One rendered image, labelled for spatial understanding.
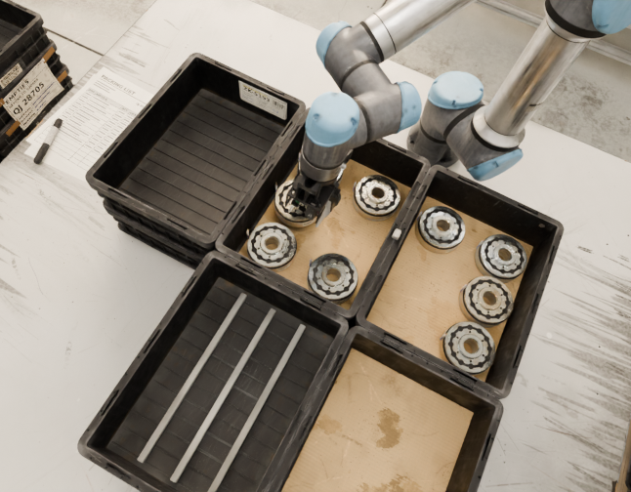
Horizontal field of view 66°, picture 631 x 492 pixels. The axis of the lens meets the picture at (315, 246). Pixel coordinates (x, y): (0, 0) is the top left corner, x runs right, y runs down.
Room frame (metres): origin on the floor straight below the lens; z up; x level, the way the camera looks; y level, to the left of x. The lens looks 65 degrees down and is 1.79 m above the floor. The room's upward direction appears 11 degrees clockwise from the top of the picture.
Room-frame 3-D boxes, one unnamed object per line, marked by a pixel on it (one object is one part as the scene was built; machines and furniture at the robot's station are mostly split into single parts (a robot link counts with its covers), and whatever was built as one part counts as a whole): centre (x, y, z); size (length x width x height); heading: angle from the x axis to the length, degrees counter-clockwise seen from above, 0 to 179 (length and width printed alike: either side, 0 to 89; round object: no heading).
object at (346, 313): (0.49, -0.01, 0.92); 0.40 x 0.30 x 0.02; 162
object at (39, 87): (1.00, 1.04, 0.41); 0.31 x 0.02 x 0.16; 163
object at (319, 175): (0.48, 0.01, 1.09); 0.08 x 0.08 x 0.05
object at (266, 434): (0.11, 0.11, 0.87); 0.40 x 0.30 x 0.11; 162
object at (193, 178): (0.59, 0.28, 0.87); 0.40 x 0.30 x 0.11; 162
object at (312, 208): (0.48, 0.02, 1.01); 0.09 x 0.08 x 0.12; 162
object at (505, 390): (0.40, -0.30, 0.92); 0.40 x 0.30 x 0.02; 162
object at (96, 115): (0.73, 0.63, 0.70); 0.33 x 0.23 x 0.01; 163
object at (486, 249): (0.48, -0.40, 0.86); 0.10 x 0.10 x 0.01
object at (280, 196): (0.52, 0.05, 0.88); 0.10 x 0.10 x 0.01
